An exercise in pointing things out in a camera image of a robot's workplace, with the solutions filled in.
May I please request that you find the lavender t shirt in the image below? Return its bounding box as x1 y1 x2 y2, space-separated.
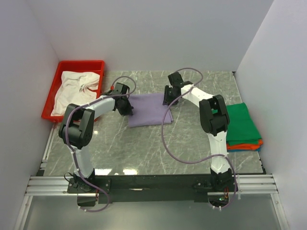
128 93 173 128

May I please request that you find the green t shirt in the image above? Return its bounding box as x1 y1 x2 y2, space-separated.
226 103 262 148

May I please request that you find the orange t shirt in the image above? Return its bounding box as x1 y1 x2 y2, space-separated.
227 139 263 151

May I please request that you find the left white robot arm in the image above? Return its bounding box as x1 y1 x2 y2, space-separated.
59 83 133 193

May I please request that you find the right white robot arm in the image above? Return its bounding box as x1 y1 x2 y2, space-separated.
161 71 236 191

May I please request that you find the red plastic bin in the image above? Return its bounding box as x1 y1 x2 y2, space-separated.
41 60 105 123

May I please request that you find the white crumpled t shirt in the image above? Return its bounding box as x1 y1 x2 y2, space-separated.
51 71 100 116

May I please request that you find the black base beam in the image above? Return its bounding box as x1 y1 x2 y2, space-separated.
67 174 238 207

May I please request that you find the aluminium frame rail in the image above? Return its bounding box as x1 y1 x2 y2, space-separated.
13 126 279 230

